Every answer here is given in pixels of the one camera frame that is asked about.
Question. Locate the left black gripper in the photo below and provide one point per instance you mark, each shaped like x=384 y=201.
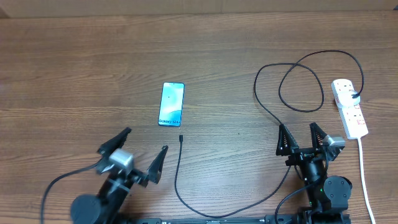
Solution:
x=153 y=172

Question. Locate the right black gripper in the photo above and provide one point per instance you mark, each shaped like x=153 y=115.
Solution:
x=298 y=154

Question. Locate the Samsung Galaxy smartphone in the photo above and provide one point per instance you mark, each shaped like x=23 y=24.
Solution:
x=171 y=105

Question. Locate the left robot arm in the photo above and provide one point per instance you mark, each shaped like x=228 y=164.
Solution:
x=104 y=207

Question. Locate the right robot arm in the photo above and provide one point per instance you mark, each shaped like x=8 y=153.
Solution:
x=328 y=195

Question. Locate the white charger plug adapter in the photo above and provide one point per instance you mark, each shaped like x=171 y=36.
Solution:
x=347 y=99

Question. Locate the white power strip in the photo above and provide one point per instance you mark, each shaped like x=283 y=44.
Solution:
x=352 y=117

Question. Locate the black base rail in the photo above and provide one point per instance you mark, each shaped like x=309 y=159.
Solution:
x=268 y=219

